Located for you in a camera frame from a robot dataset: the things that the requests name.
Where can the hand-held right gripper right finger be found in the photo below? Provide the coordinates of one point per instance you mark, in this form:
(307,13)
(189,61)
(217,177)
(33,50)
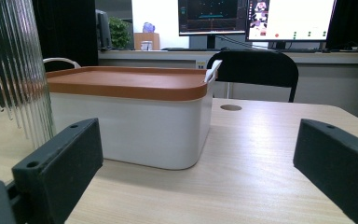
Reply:
(341,168)

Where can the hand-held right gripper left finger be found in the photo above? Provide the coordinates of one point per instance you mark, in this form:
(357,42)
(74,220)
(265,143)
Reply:
(56,168)

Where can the white storage box orange lid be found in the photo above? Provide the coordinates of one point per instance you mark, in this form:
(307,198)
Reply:
(130,124)

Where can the ribbed glass jar green lid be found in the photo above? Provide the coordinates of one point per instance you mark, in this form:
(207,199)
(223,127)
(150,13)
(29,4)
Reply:
(15,62)

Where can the grey background desk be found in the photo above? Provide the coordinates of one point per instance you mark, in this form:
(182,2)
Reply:
(329,81)

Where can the black folding chair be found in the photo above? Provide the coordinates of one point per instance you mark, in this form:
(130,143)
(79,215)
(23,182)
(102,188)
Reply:
(254,68)

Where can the black curtain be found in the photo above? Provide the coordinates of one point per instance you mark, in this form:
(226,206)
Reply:
(65,28)

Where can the dark monitor seen side-on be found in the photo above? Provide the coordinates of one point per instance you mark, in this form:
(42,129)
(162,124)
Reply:
(103,29)

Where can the green potted plant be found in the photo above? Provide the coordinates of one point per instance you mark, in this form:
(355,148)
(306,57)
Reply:
(119,32)

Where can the monitor with white screen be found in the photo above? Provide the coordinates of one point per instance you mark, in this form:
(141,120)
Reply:
(292,18)

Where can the brown cardboard box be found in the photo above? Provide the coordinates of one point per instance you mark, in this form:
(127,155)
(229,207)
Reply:
(146,36)

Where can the purple object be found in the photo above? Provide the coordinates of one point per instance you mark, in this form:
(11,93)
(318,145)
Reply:
(148,27)

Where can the power outlet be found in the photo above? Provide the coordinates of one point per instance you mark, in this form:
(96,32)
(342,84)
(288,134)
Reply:
(200,64)

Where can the monitor with dark screen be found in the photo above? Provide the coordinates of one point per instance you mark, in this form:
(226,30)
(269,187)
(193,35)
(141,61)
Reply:
(213,15)

